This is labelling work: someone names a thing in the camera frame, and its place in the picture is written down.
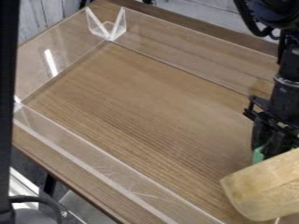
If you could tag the green rectangular block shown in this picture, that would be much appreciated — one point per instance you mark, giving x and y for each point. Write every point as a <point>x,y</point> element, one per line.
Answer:
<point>259,154</point>

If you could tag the clear acrylic front wall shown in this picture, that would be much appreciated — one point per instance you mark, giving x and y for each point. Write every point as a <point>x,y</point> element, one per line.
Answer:
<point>127,146</point>

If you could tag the black vertical post foreground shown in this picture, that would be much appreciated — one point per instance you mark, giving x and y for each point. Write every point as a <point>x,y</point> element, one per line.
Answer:
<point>10,9</point>

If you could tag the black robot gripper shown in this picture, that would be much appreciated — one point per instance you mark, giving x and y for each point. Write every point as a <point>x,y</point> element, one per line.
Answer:
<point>275,117</point>

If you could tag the black table leg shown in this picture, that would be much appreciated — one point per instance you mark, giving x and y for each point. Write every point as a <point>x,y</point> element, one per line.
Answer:
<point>50,185</point>

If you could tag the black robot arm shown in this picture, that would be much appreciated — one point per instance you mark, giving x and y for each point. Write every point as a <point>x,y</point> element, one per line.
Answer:
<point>274,18</point>

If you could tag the grey metal plate with screw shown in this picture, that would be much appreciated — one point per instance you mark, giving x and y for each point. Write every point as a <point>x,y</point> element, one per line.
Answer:
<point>78,211</point>

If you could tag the clear acrylic corner bracket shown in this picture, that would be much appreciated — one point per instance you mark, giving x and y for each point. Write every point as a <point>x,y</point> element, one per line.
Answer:
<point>107,30</point>

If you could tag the brown wooden bowl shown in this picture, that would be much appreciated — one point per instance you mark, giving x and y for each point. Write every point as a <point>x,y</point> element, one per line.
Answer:
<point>263,191</point>

